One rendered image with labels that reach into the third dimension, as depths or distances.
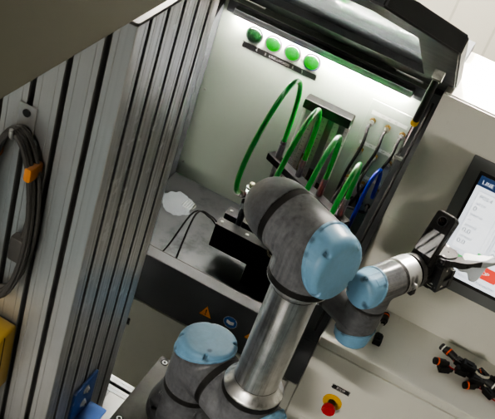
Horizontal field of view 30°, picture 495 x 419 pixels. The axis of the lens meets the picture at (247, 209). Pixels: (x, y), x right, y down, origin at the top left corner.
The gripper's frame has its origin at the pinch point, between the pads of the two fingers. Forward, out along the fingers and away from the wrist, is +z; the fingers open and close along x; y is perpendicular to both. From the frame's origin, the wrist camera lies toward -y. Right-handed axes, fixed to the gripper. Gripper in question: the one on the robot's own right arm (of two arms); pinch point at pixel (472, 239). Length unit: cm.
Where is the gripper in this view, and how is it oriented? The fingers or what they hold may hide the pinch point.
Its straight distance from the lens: 204.6
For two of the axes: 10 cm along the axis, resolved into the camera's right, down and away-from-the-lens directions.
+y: -1.9, 8.4, 5.1
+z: 7.5, -2.1, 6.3
